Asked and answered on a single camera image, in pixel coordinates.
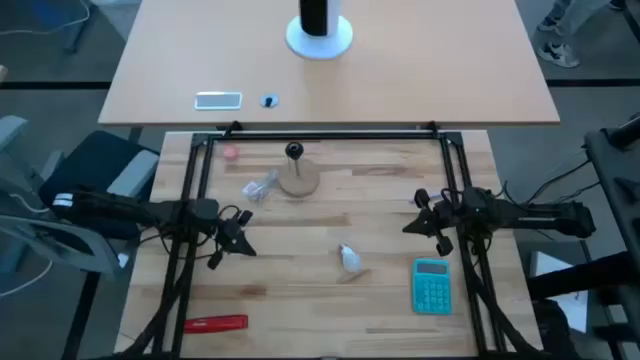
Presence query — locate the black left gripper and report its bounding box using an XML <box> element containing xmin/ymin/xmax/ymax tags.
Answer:
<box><xmin>207</xmin><ymin>209</ymin><xmax>258</xmax><ymax>271</ymax></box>

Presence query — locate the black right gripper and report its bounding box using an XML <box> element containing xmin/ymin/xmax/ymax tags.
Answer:
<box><xmin>402</xmin><ymin>187</ymin><xmax>464</xmax><ymax>258</ymax></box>

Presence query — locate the white lightbulb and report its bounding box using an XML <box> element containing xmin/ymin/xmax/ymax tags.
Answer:
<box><xmin>338</xmin><ymin>243</ymin><xmax>364</xmax><ymax>274</ymax></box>

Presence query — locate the teal calculator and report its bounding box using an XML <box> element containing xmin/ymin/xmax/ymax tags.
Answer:
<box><xmin>411</xmin><ymin>257</ymin><xmax>454</xmax><ymax>316</ymax></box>

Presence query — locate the wooden base lamp stand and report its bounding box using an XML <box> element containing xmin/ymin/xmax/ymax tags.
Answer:
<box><xmin>276</xmin><ymin>141</ymin><xmax>322</xmax><ymax>199</ymax></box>

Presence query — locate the red utility knife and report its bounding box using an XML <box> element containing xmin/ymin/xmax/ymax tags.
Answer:
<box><xmin>183</xmin><ymin>314</ymin><xmax>250</xmax><ymax>335</ymax></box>

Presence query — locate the white paper sheet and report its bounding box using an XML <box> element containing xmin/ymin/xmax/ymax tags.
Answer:
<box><xmin>529</xmin><ymin>249</ymin><xmax>591</xmax><ymax>334</ymax></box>

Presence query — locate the silver smartphone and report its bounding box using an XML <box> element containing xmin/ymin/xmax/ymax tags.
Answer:
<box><xmin>193</xmin><ymin>90</ymin><xmax>244</xmax><ymax>111</ymax></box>

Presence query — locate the light wood desk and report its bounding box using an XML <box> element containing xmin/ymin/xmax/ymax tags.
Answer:
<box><xmin>97</xmin><ymin>0</ymin><xmax>561</xmax><ymax>126</ymax></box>

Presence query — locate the grey black office chair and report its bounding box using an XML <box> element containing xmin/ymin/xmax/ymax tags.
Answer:
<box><xmin>0</xmin><ymin>114</ymin><xmax>161</xmax><ymax>281</ymax></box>

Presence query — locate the black equipment cart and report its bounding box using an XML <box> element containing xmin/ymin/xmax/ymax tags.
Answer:
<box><xmin>582</xmin><ymin>114</ymin><xmax>640</xmax><ymax>360</ymax></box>

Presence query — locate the white round stand base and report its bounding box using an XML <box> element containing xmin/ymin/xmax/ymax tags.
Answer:
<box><xmin>285</xmin><ymin>0</ymin><xmax>354</xmax><ymax>61</ymax></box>

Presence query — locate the person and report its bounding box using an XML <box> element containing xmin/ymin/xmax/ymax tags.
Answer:
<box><xmin>535</xmin><ymin>0</ymin><xmax>626</xmax><ymax>69</ymax></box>

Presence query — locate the black aluminium table frame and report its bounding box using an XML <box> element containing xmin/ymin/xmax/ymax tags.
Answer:
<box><xmin>149</xmin><ymin>121</ymin><xmax>541</xmax><ymax>360</ymax></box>

